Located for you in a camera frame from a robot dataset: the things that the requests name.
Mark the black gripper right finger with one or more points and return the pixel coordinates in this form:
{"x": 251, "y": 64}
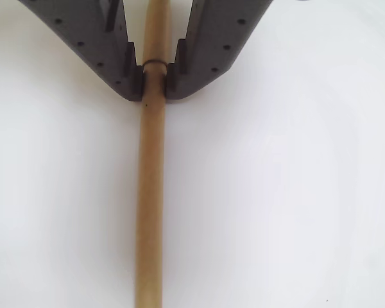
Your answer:
{"x": 211, "y": 48}

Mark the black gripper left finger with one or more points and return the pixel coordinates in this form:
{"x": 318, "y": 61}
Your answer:
{"x": 93, "y": 41}

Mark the wooden pen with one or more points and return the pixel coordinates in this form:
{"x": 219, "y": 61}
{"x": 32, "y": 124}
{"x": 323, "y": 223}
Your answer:
{"x": 152, "y": 160}

